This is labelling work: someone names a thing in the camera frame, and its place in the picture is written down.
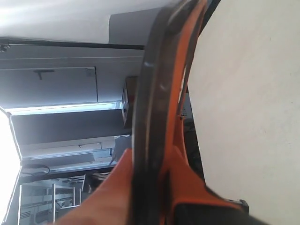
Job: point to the metal shelf rack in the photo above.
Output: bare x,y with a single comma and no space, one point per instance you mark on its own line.
44,200

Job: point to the dark transparent lunch box lid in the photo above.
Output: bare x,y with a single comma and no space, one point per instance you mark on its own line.
164,74

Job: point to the grey wall cabinet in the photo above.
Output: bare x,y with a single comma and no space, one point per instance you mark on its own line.
65,99

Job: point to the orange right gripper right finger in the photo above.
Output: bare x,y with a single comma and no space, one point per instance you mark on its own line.
190,202

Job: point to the white octagonal softbox light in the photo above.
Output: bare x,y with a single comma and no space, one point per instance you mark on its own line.
10,169

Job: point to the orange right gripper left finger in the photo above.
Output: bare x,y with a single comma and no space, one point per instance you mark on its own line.
110,203

